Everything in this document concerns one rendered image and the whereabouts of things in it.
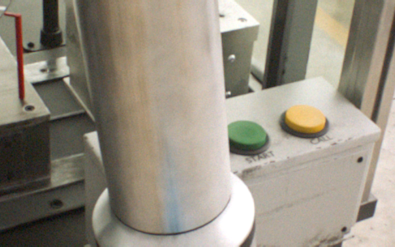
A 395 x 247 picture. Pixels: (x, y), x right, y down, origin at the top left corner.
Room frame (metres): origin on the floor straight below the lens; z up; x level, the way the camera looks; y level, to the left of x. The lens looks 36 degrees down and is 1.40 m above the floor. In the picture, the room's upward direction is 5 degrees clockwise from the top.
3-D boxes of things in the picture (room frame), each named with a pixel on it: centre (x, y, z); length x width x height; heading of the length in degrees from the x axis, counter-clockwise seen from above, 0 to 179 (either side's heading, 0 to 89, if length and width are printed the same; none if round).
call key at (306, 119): (0.72, -0.10, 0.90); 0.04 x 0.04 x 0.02
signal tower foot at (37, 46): (1.07, 0.23, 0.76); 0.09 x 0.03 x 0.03; 122
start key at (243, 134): (0.68, -0.04, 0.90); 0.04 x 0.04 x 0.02
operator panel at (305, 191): (0.70, -0.03, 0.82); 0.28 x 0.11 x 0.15; 122
